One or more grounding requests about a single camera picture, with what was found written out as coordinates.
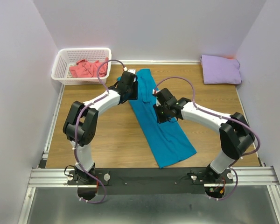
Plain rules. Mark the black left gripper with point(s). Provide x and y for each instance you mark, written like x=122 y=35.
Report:
x=134 y=96

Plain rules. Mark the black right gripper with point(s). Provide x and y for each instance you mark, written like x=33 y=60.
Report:
x=159 y=119

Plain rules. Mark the blue t shirt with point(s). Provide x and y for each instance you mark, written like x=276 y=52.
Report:
x=168 y=142

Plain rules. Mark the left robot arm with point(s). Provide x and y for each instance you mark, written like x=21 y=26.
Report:
x=81 y=123

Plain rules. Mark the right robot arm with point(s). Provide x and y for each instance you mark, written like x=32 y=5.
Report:
x=235 y=134

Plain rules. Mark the red t shirt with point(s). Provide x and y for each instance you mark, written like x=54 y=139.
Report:
x=85 y=69

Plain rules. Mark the white plastic laundry basket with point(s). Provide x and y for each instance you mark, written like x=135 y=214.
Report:
x=67 y=58

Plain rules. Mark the folded purple t shirt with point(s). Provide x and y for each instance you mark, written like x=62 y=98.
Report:
x=220 y=70

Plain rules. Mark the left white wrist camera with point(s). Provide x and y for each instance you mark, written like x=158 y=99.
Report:
x=133 y=71

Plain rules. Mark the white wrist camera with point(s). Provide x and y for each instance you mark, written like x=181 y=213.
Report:
x=133 y=71
x=155 y=92

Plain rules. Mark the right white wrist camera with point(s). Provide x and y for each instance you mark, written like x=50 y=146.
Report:
x=155 y=92

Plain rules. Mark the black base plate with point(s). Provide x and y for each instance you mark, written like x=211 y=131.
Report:
x=147 y=181

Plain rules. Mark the aluminium front rail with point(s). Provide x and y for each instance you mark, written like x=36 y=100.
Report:
x=247 y=176

